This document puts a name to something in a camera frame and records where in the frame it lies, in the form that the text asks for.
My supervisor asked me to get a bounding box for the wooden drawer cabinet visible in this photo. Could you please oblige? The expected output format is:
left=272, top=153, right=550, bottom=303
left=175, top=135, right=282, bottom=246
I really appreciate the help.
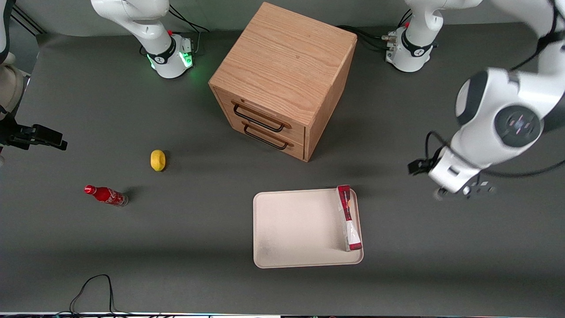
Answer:
left=208, top=2, right=358, bottom=163

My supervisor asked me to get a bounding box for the black wire drawer handle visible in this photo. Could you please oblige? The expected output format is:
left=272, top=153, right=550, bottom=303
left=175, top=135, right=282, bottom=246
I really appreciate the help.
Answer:
left=243, top=124, right=289, bottom=151
left=232, top=102, right=286, bottom=133

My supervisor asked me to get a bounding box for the thin black looped cable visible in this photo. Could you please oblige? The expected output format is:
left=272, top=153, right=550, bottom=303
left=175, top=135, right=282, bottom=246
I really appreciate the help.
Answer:
left=68, top=274, right=133, bottom=317

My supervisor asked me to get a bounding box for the red cookie box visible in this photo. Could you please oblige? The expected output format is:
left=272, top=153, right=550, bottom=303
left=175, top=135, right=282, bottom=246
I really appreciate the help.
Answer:
left=336, top=185, right=363, bottom=252

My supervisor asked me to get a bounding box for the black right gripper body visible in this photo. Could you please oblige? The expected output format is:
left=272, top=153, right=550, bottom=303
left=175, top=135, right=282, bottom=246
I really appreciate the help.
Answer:
left=0, top=113, right=34, bottom=149

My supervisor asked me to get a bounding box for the beige plastic tray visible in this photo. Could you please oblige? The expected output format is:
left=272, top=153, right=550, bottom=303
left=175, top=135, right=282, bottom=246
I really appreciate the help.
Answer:
left=253, top=188, right=364, bottom=269

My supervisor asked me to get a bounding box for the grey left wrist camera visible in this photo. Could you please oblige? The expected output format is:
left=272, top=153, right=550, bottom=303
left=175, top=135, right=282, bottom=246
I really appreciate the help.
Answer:
left=434, top=177, right=496, bottom=200

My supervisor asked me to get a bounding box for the red cola bottle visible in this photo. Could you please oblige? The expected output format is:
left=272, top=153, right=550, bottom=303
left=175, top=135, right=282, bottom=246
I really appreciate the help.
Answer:
left=84, top=185, right=129, bottom=207

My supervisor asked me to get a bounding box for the wooden drawer front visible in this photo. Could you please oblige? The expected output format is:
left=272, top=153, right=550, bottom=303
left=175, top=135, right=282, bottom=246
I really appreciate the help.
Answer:
left=226, top=118, right=306, bottom=161
left=214, top=87, right=307, bottom=143

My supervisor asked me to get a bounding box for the black base cable bundle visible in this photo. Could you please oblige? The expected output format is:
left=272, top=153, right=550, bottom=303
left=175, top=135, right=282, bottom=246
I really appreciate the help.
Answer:
left=168, top=4, right=211, bottom=56
left=337, top=25, right=396, bottom=50

